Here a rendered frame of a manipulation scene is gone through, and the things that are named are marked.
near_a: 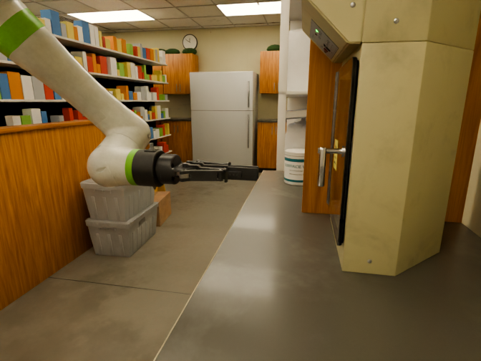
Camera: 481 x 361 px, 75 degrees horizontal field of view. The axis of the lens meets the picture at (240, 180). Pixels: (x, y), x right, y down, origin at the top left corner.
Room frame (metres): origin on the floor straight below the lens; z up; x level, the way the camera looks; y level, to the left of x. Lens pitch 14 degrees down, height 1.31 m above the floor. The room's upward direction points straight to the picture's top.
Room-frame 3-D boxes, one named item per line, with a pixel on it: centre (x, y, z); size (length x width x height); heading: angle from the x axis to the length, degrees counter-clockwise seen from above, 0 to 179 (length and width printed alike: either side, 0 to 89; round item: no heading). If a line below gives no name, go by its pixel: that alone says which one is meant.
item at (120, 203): (2.73, 1.07, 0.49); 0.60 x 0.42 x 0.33; 169
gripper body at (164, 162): (0.75, 0.15, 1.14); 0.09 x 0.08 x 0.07; 79
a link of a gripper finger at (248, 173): (0.71, 0.00, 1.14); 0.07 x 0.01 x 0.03; 79
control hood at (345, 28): (0.79, -0.20, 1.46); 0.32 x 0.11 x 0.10; 169
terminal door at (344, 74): (0.78, -0.25, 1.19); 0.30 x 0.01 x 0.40; 169
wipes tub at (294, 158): (1.41, -0.27, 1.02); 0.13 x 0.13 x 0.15
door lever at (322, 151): (0.68, -0.20, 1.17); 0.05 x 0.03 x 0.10; 79
